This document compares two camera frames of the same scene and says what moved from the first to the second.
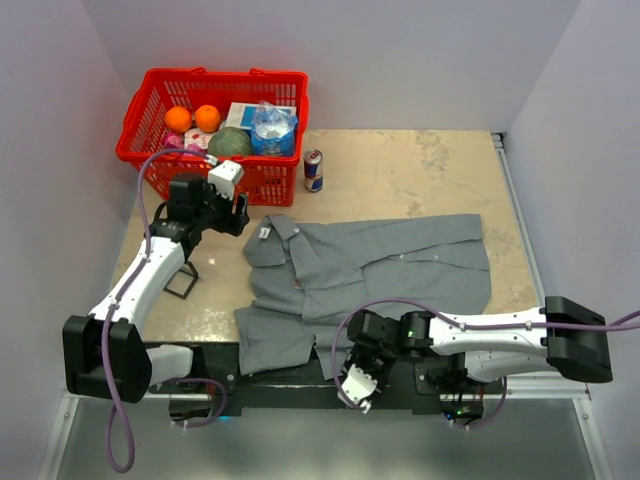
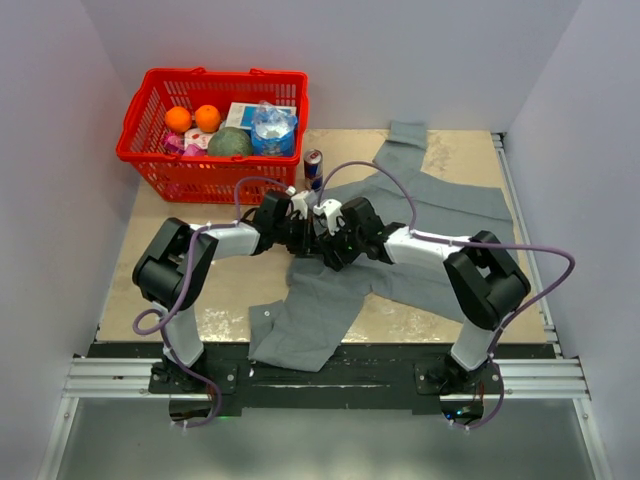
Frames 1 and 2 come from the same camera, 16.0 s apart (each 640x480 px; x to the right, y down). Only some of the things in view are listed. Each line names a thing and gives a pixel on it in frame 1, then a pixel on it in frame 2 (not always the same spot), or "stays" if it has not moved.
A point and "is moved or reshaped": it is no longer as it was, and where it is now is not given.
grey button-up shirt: (309, 275) is moved or reshaped
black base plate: (412, 389) stays
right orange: (208, 118) stays
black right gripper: (356, 357) → (329, 244)
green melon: (230, 141) stays
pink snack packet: (188, 138) stays
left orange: (178, 119) stays
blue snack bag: (272, 131) stays
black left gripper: (233, 223) → (305, 246)
